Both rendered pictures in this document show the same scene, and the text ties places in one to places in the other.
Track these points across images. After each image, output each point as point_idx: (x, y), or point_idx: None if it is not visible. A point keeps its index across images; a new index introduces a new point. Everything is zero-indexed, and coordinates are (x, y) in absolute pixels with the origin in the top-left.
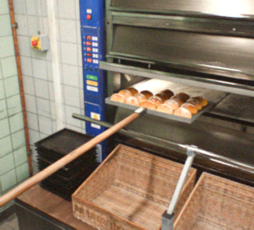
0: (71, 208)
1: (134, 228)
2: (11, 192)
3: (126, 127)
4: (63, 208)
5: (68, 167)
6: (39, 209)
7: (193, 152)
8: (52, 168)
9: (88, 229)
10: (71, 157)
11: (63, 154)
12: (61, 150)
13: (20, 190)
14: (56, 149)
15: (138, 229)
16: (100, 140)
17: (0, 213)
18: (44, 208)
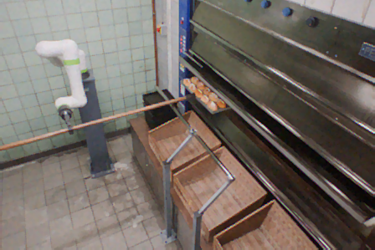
0: None
1: None
2: (82, 125)
3: (172, 104)
4: (147, 136)
5: (153, 114)
6: (136, 133)
7: (191, 133)
8: (109, 118)
9: (151, 153)
10: (122, 114)
11: None
12: (152, 104)
13: (87, 125)
14: (151, 102)
15: None
16: (146, 109)
17: (74, 133)
18: (138, 133)
